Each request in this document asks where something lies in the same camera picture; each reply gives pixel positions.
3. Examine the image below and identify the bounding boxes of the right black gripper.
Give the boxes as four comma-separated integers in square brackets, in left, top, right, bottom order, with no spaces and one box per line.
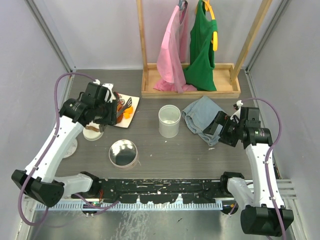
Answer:
[203,110,245,147]

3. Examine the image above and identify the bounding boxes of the metal tongs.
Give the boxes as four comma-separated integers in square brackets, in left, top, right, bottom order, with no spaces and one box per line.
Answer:
[116,97,132,124]

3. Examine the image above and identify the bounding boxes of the blue denim shorts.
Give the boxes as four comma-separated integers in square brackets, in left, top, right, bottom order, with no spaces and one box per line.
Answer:
[181,96,226,147]

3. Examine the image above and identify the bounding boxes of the pink metal bowl container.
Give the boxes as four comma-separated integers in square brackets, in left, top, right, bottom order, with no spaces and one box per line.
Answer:
[108,139,139,171]

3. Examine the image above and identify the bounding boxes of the tall white cylinder container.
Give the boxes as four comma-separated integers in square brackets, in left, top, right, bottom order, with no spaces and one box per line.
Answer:
[158,104,181,138]

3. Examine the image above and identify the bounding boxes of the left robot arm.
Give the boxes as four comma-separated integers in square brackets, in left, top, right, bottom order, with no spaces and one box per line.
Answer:
[11,81,119,208]

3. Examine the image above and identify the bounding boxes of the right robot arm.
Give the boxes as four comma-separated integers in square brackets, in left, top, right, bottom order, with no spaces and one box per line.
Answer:
[204,107,294,239]

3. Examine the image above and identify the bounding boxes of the white square plate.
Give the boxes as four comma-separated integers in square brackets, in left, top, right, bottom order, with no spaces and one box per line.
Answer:
[114,92,140,129]

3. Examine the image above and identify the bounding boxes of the flat metal inner lid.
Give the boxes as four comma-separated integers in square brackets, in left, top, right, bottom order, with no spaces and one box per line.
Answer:
[63,139,78,159]

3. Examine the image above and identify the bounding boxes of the wooden clothes rack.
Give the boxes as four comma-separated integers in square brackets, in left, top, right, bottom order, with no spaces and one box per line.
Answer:
[136,0,273,99]

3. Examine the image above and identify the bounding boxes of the green hanging tank top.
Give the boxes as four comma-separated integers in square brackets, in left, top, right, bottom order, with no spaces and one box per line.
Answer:
[183,0,218,92]

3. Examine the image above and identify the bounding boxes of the pink hanging shirt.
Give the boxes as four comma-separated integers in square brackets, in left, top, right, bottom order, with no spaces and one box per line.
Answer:
[153,6,197,93]

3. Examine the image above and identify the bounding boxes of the yellow clothes hanger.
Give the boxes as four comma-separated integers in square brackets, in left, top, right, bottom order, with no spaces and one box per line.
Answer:
[194,0,219,52]

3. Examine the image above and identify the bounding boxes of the grey clothes hanger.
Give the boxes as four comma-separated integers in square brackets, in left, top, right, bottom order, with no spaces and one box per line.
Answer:
[177,0,188,11]

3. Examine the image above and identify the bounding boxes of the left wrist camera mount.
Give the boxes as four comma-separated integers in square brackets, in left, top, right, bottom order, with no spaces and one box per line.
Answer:
[93,79,116,103]

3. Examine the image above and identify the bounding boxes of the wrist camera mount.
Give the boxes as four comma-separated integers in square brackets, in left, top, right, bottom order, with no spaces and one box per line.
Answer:
[230,100,244,123]
[93,79,116,103]

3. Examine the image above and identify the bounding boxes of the white lid with brown strap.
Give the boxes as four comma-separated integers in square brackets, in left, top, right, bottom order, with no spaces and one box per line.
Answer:
[82,122,104,141]

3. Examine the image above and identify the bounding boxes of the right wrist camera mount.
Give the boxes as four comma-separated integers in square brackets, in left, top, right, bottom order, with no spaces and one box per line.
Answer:
[230,100,244,123]

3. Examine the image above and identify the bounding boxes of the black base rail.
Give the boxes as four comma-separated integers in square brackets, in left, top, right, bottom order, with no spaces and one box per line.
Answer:
[80,178,232,204]

